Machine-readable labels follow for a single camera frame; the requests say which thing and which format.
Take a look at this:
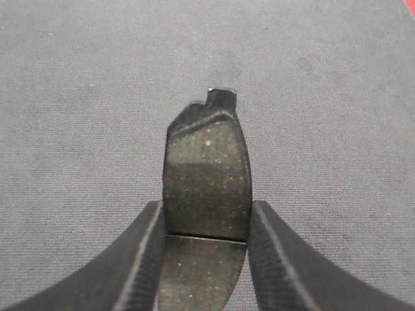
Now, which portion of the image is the grey brake pad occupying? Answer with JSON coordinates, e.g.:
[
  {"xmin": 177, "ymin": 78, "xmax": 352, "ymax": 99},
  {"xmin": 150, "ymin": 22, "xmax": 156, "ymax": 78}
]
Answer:
[{"xmin": 158, "ymin": 88, "xmax": 252, "ymax": 310}]

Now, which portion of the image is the red conveyor side rail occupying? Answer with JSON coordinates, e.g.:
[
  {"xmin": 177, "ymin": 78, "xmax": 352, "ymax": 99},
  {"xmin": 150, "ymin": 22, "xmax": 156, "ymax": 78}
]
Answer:
[{"xmin": 403, "ymin": 0, "xmax": 415, "ymax": 19}]

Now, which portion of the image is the dark grey conveyor belt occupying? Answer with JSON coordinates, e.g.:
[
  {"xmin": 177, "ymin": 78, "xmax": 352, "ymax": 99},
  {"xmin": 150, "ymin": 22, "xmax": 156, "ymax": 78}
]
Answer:
[{"xmin": 1, "ymin": 1, "xmax": 414, "ymax": 308}]

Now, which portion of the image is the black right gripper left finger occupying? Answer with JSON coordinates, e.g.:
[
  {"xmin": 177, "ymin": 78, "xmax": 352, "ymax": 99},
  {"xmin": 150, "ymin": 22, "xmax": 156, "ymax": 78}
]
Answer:
[{"xmin": 9, "ymin": 201, "xmax": 165, "ymax": 310}]

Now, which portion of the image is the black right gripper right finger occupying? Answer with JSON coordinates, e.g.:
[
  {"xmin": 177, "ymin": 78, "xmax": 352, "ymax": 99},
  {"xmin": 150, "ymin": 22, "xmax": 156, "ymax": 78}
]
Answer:
[{"xmin": 248, "ymin": 201, "xmax": 414, "ymax": 310}]

